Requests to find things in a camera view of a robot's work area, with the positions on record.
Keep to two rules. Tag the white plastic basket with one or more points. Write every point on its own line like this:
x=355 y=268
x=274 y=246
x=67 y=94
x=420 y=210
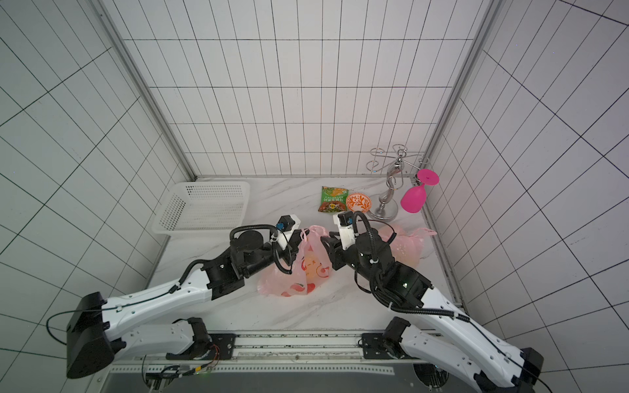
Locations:
x=202 y=207

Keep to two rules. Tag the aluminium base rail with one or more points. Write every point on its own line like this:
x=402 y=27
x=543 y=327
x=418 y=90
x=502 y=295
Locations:
x=327 y=351

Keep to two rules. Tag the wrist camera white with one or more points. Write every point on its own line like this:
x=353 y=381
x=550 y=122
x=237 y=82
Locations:
x=345 y=224
x=287 y=226

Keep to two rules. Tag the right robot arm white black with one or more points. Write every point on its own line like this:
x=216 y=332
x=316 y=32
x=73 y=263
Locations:
x=425 y=324

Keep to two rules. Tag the green snack packet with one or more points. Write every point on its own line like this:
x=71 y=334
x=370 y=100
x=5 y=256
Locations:
x=333 y=200

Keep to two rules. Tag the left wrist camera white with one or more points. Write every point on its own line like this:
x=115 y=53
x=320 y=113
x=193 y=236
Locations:
x=287 y=226

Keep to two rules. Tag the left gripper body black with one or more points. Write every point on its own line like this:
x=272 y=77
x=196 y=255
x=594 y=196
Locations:
x=273 y=254

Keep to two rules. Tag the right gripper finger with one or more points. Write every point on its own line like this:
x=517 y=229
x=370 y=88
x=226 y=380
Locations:
x=330 y=243
x=337 y=260

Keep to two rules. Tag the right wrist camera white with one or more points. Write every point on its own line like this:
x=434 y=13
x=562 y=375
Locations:
x=345 y=224

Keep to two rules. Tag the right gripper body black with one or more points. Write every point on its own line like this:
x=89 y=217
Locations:
x=332 y=245

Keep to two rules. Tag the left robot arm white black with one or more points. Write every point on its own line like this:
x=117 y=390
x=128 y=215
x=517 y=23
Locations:
x=103 y=330

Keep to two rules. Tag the pink plastic bag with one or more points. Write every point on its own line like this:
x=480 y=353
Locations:
x=407 y=248
x=311 y=268

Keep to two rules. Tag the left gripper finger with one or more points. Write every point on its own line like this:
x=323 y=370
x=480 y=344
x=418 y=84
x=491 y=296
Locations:
x=294 y=257
x=297 y=237

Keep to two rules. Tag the magenta plastic wine glass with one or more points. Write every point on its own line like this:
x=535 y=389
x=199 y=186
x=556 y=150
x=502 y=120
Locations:
x=414 y=199

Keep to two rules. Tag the chrome wire glass rack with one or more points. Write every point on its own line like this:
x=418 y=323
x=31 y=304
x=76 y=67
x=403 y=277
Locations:
x=394 y=164

